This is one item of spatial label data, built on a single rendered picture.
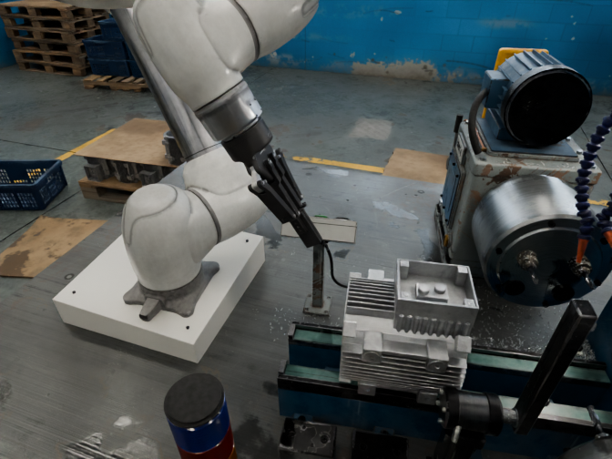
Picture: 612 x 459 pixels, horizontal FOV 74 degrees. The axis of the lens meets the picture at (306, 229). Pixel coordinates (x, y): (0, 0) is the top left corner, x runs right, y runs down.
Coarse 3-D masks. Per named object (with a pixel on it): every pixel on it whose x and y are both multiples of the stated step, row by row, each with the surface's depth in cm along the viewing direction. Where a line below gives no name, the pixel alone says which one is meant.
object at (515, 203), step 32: (512, 192) 89; (544, 192) 85; (480, 224) 93; (512, 224) 82; (544, 224) 80; (576, 224) 78; (480, 256) 91; (512, 256) 84; (544, 256) 83; (608, 256) 81; (512, 288) 88; (544, 288) 88; (576, 288) 86
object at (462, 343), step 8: (352, 272) 75; (344, 328) 65; (352, 328) 65; (344, 336) 65; (352, 336) 65; (456, 336) 64; (464, 336) 63; (456, 344) 63; (464, 344) 63; (464, 352) 63
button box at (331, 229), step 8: (288, 224) 92; (320, 224) 91; (328, 224) 91; (336, 224) 91; (344, 224) 90; (352, 224) 90; (280, 232) 92; (288, 232) 92; (296, 232) 92; (320, 232) 91; (328, 232) 91; (336, 232) 91; (344, 232) 90; (352, 232) 90; (328, 240) 91; (336, 240) 91; (344, 240) 90; (352, 240) 90
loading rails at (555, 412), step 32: (320, 352) 85; (480, 352) 82; (512, 352) 80; (288, 384) 76; (320, 384) 75; (352, 384) 75; (480, 384) 82; (512, 384) 81; (576, 384) 78; (608, 384) 76; (320, 416) 81; (352, 416) 79; (384, 416) 77; (416, 416) 75; (544, 416) 70; (576, 416) 71; (608, 416) 71; (512, 448) 76; (544, 448) 74
